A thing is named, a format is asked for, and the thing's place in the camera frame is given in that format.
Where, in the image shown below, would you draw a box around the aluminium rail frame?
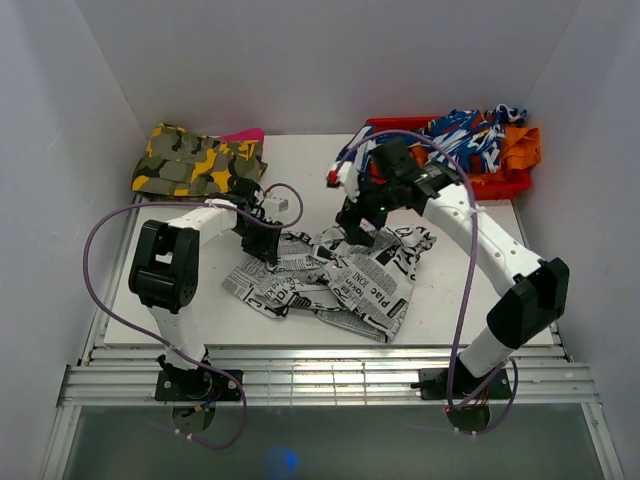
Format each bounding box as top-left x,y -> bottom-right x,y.
42,227 -> 624,479

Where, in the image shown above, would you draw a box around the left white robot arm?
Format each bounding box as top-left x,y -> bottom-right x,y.
128,194 -> 289,400

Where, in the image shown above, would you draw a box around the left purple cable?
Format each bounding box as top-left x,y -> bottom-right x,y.
82,182 -> 304,450

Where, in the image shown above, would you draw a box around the red plastic tray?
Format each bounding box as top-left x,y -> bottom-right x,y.
366,110 -> 534,200

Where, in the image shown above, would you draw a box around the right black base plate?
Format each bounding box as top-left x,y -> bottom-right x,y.
410,368 -> 512,402

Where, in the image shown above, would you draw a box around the blue white patterned trousers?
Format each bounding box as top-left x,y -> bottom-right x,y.
331,104 -> 540,182

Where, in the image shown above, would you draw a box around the camouflage folded trousers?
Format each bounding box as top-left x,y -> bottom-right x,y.
131,123 -> 268,200

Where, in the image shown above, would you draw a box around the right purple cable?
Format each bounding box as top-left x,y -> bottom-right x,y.
334,129 -> 519,437

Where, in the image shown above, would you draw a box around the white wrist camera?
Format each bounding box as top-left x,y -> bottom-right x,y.
261,196 -> 289,222
326,160 -> 360,202

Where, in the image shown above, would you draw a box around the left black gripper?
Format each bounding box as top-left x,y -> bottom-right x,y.
233,215 -> 283,265

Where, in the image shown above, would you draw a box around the newspaper print trousers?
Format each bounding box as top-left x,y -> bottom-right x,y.
223,226 -> 436,344

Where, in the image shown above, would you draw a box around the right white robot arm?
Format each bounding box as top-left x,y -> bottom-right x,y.
327,131 -> 570,397

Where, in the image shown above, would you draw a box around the purple cable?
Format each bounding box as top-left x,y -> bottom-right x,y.
82,182 -> 304,450
334,129 -> 519,437

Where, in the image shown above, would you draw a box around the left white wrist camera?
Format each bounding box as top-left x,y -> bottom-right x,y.
261,196 -> 289,222

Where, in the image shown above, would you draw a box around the orange trousers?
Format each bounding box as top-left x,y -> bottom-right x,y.
415,122 -> 542,185

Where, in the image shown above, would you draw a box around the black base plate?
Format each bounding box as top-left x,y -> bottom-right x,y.
410,368 -> 512,402
153,371 -> 241,403

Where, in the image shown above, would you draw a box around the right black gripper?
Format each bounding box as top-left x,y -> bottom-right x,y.
336,169 -> 399,247

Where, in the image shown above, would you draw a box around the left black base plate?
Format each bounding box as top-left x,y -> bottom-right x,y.
153,371 -> 241,403

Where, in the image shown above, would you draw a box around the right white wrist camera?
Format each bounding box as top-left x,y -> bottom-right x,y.
326,160 -> 360,202

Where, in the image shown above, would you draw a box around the pink folded trousers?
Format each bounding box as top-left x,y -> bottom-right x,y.
218,128 -> 265,142

